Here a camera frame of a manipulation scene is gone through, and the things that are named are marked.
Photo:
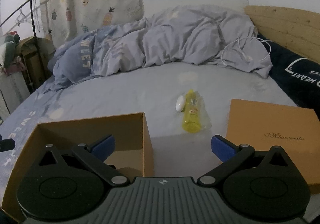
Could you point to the black metal clothes rack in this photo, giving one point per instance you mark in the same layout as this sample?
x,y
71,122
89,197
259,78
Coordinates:
x,y
32,21

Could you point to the brown cardboard box lid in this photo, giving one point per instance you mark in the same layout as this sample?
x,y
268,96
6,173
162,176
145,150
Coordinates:
x,y
270,119

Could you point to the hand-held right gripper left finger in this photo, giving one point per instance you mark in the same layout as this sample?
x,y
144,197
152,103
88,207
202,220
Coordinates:
x,y
103,145

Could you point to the brown cardboard box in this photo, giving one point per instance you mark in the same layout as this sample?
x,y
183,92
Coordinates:
x,y
140,144

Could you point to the printed grey-blue bed sheet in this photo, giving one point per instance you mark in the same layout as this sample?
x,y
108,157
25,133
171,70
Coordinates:
x,y
112,96

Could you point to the white oval case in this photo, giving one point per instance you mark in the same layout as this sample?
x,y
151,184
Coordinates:
x,y
180,104

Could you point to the dark blue printed pillow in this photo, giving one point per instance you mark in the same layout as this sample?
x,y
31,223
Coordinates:
x,y
282,64

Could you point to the yellow snack packet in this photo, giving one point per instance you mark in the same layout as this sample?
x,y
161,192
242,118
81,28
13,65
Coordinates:
x,y
191,114

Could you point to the wooden headboard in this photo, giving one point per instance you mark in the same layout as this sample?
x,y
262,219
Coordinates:
x,y
287,24

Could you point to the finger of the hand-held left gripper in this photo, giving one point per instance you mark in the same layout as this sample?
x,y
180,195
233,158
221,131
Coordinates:
x,y
6,144

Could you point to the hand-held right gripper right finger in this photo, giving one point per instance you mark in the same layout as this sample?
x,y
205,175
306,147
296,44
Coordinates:
x,y
222,147

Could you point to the wooden cabinet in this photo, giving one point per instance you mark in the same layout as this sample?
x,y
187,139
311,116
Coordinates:
x,y
43,56

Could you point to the crumpled grey-blue duvet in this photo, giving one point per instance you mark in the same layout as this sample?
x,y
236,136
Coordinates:
x,y
175,39

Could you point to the green and white plush toy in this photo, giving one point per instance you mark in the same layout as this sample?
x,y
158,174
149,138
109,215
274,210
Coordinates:
x,y
10,46

